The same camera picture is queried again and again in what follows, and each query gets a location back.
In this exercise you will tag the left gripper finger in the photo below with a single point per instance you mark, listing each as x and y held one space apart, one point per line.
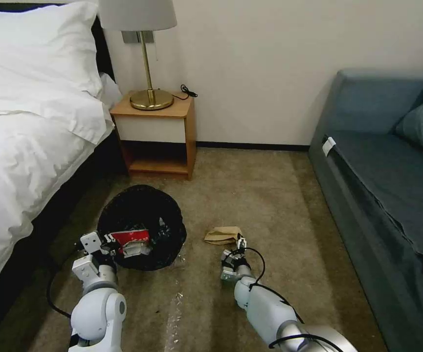
110 239
113 253

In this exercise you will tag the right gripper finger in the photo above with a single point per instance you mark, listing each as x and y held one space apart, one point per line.
245 243
239 243

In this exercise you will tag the brown paper bag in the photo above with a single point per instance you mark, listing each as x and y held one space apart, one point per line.
220 235

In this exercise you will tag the black trash bin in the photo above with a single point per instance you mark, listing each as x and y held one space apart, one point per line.
141 209

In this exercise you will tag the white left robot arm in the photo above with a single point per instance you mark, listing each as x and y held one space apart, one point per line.
94 311

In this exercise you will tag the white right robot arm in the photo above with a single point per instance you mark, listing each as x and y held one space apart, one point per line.
266 311

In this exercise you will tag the red snack packet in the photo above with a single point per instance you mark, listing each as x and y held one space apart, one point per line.
130 236

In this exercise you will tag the white crumpled wrapper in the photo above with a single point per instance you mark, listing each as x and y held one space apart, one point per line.
136 250

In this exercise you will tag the black baseboard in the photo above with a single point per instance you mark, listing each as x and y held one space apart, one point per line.
251 145

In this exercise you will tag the white duvet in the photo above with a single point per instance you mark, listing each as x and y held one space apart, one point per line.
31 165

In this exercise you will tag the wooden nightstand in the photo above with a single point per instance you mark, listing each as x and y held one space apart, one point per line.
152 128

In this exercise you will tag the white sofa tag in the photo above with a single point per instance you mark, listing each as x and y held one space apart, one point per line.
329 146

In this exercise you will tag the blue-grey sofa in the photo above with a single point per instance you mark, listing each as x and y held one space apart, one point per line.
380 201

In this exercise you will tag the small white pillow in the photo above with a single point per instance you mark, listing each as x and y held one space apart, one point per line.
110 90

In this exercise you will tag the brass table lamp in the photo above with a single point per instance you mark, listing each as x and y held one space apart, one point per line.
147 73

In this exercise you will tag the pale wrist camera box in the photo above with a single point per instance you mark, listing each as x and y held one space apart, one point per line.
92 242

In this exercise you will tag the black bed frame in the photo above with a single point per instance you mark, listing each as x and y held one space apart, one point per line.
68 220

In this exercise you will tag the silver wall switch plate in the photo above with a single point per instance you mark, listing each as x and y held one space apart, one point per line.
130 36

